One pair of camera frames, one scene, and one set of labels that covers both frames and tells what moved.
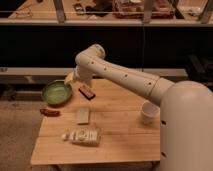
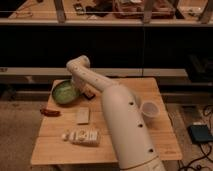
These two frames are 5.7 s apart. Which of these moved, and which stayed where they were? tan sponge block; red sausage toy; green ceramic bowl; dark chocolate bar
Moved: green ceramic bowl
Stayed: dark chocolate bar; tan sponge block; red sausage toy
